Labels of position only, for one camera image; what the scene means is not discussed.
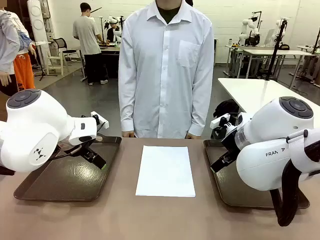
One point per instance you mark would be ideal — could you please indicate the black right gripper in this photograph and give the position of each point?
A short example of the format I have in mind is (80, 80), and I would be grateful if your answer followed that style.
(231, 145)

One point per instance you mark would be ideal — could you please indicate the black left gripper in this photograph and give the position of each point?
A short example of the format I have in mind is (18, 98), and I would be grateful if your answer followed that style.
(83, 148)

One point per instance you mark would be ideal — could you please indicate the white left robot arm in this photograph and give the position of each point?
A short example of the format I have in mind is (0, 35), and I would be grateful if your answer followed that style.
(32, 125)

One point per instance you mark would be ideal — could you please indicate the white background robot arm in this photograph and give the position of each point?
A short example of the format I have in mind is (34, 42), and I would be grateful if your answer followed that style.
(245, 37)

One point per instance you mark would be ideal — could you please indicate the person's right forearm white sleeve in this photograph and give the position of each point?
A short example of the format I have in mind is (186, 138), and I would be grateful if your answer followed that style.
(126, 107)

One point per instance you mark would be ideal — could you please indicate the person's left forearm white sleeve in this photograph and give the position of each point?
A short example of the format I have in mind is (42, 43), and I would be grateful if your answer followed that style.
(201, 110)

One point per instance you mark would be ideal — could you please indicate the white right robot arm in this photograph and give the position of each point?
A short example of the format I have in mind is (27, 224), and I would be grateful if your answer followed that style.
(262, 155)

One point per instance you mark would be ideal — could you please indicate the person's left hand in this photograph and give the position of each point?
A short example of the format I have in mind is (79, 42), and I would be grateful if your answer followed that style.
(193, 136)

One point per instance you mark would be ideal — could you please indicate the person's right hand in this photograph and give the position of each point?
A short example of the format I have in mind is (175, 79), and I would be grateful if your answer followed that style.
(128, 134)

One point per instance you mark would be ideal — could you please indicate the dark brown plastic tray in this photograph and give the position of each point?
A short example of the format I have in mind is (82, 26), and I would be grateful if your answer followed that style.
(70, 180)
(225, 185)

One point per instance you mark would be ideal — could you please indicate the black bag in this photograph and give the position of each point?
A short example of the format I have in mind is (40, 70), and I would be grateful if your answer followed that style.
(225, 107)

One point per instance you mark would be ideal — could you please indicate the white A4 paper stack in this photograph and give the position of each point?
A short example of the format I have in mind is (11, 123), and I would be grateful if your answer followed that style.
(165, 172)

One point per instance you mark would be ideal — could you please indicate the white table rounded corner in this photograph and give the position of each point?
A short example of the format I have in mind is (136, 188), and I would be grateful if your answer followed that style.
(262, 90)

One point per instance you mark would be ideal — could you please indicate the dark work table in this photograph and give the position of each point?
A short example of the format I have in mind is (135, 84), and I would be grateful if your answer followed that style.
(110, 57)

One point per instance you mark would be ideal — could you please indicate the person in white shirt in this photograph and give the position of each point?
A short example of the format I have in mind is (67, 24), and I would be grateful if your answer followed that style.
(162, 75)

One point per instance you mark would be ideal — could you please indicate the mannequin in orange shorts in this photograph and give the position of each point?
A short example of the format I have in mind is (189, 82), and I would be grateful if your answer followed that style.
(23, 70)

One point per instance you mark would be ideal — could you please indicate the long white table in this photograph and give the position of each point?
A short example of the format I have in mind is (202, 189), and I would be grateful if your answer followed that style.
(275, 52)

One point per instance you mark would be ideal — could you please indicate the black office chair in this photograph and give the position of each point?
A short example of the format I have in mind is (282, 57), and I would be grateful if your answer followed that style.
(60, 45)

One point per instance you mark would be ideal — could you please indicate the black tripod pole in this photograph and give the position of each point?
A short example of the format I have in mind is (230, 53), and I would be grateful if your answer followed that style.
(276, 50)

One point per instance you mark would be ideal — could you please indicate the person in grey t-shirt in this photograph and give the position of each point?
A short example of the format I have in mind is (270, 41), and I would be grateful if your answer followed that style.
(86, 35)

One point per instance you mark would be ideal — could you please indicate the seated person with headset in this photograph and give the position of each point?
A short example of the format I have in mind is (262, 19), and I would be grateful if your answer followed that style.
(113, 33)

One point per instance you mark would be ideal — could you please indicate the mannequin in striped shirt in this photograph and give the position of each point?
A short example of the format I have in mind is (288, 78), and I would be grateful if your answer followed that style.
(7, 50)

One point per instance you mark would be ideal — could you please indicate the white tower air conditioner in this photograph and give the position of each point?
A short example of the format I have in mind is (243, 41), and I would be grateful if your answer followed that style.
(37, 25)

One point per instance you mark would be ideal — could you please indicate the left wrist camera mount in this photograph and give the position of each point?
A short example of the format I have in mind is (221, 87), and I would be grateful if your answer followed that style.
(102, 122)

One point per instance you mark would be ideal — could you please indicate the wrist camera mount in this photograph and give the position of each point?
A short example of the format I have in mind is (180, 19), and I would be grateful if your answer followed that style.
(220, 122)
(102, 122)

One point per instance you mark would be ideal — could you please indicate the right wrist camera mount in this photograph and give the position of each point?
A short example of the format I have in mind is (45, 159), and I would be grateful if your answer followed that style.
(220, 122)

